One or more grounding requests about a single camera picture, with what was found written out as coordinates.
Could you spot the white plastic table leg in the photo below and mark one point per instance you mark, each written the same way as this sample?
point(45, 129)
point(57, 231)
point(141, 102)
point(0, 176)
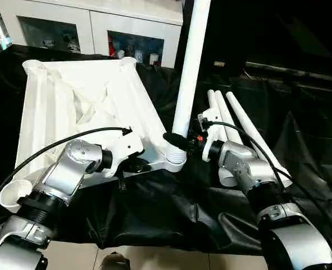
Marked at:
point(250, 126)
point(211, 99)
point(224, 112)
point(191, 70)

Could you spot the white plastic table top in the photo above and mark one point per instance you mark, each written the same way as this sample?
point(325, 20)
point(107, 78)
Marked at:
point(56, 112)

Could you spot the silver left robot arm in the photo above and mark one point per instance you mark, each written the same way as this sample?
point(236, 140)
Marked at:
point(70, 174)

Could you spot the small tan label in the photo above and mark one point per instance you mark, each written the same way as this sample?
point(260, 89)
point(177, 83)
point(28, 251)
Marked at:
point(219, 63)

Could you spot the small white cup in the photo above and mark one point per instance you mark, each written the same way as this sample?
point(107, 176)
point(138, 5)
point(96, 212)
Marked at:
point(156, 59)

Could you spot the white blue carton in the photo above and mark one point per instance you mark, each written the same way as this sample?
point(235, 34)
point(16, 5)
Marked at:
point(139, 56)

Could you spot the small white jar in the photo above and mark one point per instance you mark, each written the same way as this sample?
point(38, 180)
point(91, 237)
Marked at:
point(121, 54)

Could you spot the black metal rod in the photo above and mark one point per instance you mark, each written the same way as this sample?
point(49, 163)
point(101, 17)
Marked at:
point(295, 70)

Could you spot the white glass-door cabinet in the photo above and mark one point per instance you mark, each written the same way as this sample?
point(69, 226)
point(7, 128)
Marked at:
point(98, 17)

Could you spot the white pole with blue band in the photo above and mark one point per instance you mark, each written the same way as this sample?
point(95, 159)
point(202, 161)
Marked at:
point(0, 25)

